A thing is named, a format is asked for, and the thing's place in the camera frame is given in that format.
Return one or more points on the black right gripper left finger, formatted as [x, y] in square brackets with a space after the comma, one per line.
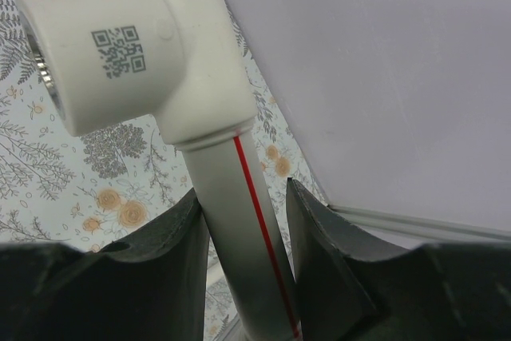
[148, 285]

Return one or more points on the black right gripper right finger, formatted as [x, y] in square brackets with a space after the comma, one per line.
[352, 285]

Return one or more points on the white pipe frame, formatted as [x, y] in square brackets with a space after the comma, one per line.
[108, 61]

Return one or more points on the floral pattern mat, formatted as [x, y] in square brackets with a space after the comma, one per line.
[94, 189]

